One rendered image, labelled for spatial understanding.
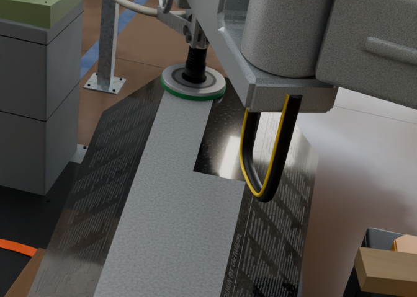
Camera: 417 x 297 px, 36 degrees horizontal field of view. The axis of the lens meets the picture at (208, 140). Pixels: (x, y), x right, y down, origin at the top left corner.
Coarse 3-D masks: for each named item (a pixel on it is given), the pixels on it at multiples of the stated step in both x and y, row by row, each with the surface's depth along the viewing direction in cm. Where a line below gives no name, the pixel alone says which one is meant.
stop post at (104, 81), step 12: (108, 0) 344; (108, 12) 347; (108, 24) 351; (108, 36) 355; (108, 48) 359; (108, 60) 363; (108, 72) 366; (96, 84) 371; (108, 84) 371; (120, 84) 376
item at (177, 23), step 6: (162, 12) 230; (168, 12) 220; (186, 12) 241; (156, 18) 240; (162, 18) 230; (168, 18) 220; (174, 18) 210; (180, 18) 203; (186, 18) 241; (168, 24) 220; (174, 24) 211; (180, 24) 203; (186, 24) 195; (180, 30) 203; (186, 30) 193; (186, 36) 180; (198, 36) 179; (204, 36) 177; (186, 42) 180; (198, 42) 181; (204, 42) 178
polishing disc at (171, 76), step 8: (176, 64) 217; (184, 64) 218; (168, 72) 211; (176, 72) 212; (208, 72) 216; (216, 72) 216; (168, 80) 206; (176, 80) 207; (208, 80) 210; (216, 80) 211; (224, 80) 212; (176, 88) 202; (184, 88) 203; (192, 88) 204; (200, 88) 205; (208, 88) 206; (216, 88) 206; (200, 96) 203
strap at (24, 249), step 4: (0, 240) 251; (4, 240) 251; (0, 244) 249; (4, 244) 249; (8, 244) 250; (12, 244) 250; (16, 244) 250; (20, 244) 251; (4, 248) 248; (8, 248) 248; (12, 248) 248; (16, 248) 249; (20, 248) 249; (24, 248) 249; (28, 248) 250; (32, 248) 250; (20, 252) 247; (24, 252) 247; (28, 252) 248; (32, 252) 248
